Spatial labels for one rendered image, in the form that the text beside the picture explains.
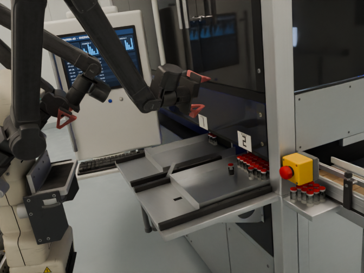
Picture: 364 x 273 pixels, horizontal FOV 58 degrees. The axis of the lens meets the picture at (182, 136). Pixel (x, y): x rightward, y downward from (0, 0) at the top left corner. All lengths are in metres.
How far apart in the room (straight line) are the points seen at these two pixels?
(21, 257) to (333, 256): 1.09
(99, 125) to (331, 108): 1.20
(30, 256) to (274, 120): 0.85
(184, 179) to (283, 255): 0.44
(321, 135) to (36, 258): 0.97
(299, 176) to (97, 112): 1.19
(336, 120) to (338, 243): 0.49
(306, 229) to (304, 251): 0.09
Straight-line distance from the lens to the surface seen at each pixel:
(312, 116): 1.11
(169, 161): 1.48
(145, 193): 1.24
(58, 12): 6.38
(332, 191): 1.11
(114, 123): 1.87
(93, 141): 1.90
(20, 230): 1.18
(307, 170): 1.02
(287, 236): 1.22
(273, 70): 1.00
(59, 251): 1.21
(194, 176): 1.30
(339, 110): 1.19
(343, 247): 1.46
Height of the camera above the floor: 1.44
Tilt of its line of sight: 18 degrees down
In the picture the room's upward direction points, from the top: 8 degrees counter-clockwise
